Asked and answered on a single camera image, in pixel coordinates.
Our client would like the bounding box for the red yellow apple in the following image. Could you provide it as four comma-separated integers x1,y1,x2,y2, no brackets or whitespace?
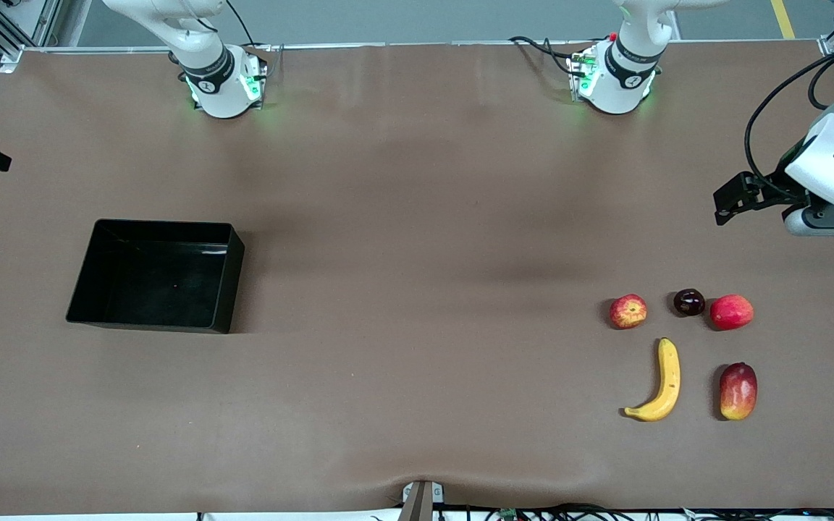
610,294,648,330

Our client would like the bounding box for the yellow banana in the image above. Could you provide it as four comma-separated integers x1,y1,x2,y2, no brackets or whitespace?
623,337,681,423

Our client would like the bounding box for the black plastic box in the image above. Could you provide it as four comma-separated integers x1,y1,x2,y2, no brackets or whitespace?
66,219,245,335

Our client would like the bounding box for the red round peach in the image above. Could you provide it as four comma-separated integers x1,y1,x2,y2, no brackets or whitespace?
709,294,755,331

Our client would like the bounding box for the dark purple plum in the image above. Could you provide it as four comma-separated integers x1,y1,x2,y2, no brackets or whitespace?
673,288,706,317

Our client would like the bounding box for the red yellow mango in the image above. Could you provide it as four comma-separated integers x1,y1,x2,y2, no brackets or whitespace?
719,362,759,421

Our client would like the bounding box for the brown table mat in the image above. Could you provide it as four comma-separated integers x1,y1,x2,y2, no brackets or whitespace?
0,40,834,516

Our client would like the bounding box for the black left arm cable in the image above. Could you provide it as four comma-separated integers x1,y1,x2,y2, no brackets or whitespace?
744,47,834,190

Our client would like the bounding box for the black left base cable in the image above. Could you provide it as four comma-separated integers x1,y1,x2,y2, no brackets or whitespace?
508,35,578,77

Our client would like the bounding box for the black base cable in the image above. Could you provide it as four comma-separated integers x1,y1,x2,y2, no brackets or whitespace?
225,0,277,55
508,35,578,77

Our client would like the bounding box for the black right base cable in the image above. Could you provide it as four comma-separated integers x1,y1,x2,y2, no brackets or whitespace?
225,0,277,55

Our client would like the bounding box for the table edge clamp bracket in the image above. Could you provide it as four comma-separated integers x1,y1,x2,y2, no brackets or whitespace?
397,479,445,521

